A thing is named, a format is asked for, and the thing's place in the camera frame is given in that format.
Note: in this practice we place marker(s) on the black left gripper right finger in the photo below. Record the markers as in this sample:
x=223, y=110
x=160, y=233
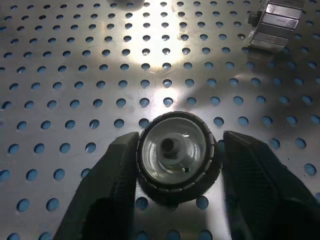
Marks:
x=262, y=190

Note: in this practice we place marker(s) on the small metal roller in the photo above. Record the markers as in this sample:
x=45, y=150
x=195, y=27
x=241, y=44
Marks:
x=172, y=160
x=275, y=25

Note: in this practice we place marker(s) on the perforated steel tray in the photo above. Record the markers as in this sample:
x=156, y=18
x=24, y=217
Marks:
x=156, y=58

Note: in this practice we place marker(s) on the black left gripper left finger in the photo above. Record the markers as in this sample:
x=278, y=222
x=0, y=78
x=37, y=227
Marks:
x=110, y=190

